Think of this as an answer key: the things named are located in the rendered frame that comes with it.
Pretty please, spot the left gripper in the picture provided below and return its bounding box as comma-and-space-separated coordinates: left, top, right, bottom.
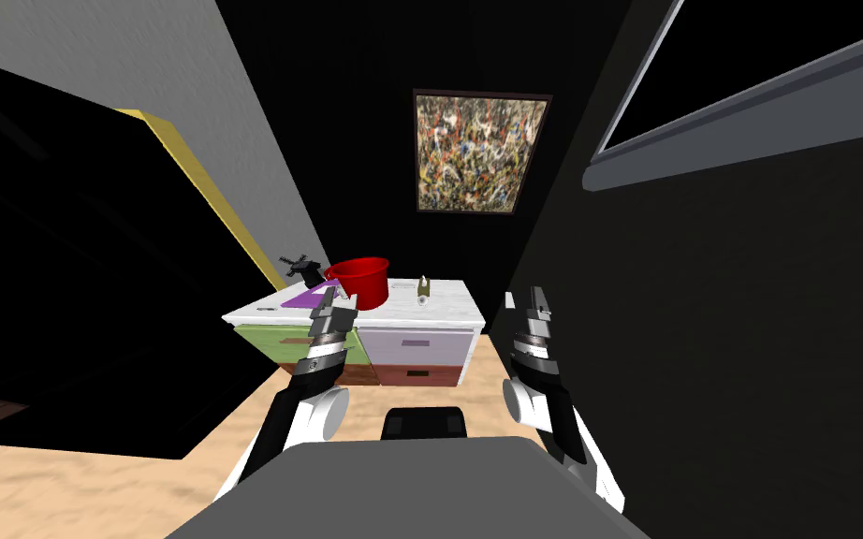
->
307, 284, 360, 352

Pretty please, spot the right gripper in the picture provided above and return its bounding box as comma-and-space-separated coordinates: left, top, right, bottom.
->
505, 285, 556, 347

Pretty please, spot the purple flat mat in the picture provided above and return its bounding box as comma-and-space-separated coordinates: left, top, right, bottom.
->
280, 279, 344, 310

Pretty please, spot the red bucket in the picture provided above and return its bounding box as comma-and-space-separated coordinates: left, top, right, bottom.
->
323, 256, 391, 312

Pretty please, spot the black cross-shaped object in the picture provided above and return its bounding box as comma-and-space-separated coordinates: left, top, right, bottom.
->
278, 254, 326, 285

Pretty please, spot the white-topped multicolour drawer cabinet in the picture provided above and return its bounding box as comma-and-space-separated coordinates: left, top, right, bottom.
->
221, 278, 488, 389

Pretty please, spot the speckled abstract framed painting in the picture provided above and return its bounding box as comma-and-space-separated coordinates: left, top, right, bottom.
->
411, 87, 555, 218

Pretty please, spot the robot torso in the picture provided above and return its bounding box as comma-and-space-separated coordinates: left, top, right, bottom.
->
165, 407, 654, 539

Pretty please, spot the black furniture with yellow edge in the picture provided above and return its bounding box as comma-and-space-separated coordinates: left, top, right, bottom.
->
0, 51, 290, 461

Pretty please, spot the grey-framed dark window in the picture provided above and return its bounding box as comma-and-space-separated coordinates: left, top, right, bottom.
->
580, 0, 863, 194

